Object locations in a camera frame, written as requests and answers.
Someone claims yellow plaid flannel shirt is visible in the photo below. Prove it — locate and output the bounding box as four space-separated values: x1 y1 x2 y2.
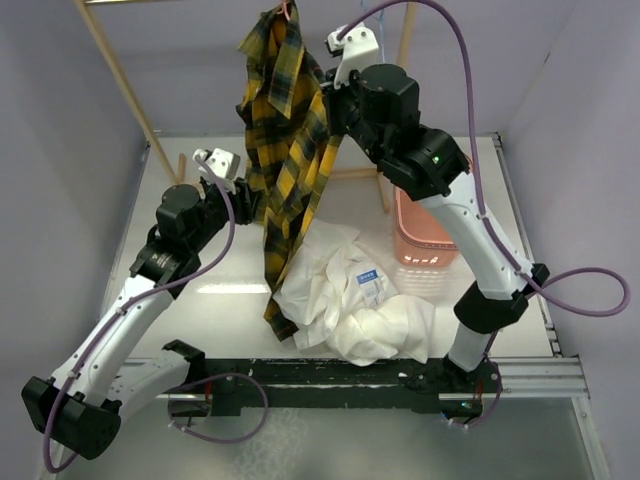
234 0 346 344

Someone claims white collared shirt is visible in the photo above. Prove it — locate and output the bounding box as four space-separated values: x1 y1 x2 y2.
274 220 435 367

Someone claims light blue wire hanger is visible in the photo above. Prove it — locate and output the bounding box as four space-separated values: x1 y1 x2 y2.
359 0 385 37

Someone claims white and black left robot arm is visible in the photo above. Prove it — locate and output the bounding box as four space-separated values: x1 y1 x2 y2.
21 179 258 460

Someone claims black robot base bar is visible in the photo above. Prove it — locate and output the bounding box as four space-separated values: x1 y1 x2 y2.
163 340 502 422

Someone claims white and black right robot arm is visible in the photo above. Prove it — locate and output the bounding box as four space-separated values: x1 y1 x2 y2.
321 64 550 391

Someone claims wooden clothes rack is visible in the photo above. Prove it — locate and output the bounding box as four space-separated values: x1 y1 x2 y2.
72 0 421 214

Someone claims pink plastic laundry basket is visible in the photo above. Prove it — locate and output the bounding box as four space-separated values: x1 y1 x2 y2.
393 187 458 267

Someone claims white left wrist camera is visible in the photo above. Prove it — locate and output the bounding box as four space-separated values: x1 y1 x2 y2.
192 148 241 194

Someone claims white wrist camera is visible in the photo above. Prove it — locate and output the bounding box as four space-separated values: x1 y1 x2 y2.
326 22 379 89
192 148 241 194

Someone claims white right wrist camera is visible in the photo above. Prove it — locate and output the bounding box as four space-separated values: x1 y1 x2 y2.
326 22 379 89

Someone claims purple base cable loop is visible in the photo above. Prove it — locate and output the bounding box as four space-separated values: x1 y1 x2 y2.
167 372 271 446

